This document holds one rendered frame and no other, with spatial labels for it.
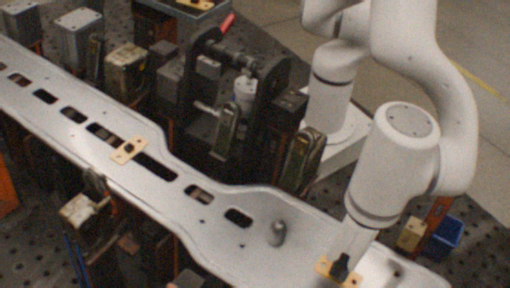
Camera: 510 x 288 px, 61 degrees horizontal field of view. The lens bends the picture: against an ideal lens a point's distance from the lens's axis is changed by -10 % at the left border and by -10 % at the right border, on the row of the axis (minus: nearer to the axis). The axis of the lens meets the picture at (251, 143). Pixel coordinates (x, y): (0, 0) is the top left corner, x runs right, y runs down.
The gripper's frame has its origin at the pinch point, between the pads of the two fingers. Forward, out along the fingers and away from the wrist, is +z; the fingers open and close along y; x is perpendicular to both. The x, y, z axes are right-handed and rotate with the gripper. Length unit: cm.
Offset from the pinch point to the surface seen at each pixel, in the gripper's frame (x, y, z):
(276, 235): -12.2, 1.5, -0.2
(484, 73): 18, -292, 104
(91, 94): -66, -7, 3
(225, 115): -33.0, -12.7, -5.4
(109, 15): -131, -72, 33
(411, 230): 7.3, -10.9, -3.5
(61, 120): -64, 3, 3
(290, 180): -17.4, -13.0, 2.2
